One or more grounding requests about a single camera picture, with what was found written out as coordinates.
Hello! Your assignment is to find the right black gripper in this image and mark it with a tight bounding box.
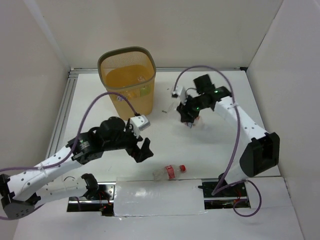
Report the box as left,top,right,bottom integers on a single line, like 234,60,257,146
176,92,209,124

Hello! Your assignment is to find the white orange label bottle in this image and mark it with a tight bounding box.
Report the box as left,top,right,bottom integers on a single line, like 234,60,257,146
166,102,212,132

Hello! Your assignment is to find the green plastic bottle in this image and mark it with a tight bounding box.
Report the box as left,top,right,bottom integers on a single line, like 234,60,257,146
138,84,152,97

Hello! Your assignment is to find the orange label yellow cap bottle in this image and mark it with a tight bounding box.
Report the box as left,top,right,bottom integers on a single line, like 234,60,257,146
125,90,139,100

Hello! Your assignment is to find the clear bottle white cap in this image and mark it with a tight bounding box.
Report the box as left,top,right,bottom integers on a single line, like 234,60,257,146
136,75,148,84

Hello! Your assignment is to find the blue label plastic bottle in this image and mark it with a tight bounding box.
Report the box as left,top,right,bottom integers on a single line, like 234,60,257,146
116,95,126,102

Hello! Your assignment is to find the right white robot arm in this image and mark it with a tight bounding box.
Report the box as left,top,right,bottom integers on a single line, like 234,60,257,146
171,74,280,196

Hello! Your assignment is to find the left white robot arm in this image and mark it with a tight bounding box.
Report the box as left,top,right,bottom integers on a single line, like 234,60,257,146
0,115,154,220

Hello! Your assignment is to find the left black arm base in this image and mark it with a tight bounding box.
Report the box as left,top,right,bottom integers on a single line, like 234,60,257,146
66,182,116,217

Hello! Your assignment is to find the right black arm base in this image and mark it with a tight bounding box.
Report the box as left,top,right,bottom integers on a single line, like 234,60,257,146
198,180,251,210

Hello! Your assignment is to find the orange mesh waste bin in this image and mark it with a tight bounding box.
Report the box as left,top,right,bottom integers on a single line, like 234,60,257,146
97,46,157,121

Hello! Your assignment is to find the red label red cap bottle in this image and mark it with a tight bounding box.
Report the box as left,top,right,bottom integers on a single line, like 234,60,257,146
152,164,187,182

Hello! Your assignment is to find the white taped cover plate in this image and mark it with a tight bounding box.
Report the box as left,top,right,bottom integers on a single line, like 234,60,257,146
113,179,206,217

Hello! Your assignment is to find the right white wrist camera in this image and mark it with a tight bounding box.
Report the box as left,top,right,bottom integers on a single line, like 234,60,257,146
171,86,187,105

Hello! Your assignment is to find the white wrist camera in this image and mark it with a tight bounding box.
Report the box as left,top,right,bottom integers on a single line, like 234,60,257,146
171,86,187,105
128,115,151,139

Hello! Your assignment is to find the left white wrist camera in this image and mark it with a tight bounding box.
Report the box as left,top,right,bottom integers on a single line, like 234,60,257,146
128,115,151,139

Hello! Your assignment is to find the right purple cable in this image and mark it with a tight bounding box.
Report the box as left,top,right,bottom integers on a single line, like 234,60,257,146
174,65,262,218

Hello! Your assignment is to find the purple cable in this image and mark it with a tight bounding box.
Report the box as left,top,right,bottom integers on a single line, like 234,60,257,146
174,65,262,218
0,91,140,220

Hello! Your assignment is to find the aluminium frame rail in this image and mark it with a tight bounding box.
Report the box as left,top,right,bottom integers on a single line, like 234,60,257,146
47,68,236,179

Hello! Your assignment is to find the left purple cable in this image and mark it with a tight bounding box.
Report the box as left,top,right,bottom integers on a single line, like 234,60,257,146
0,91,140,220

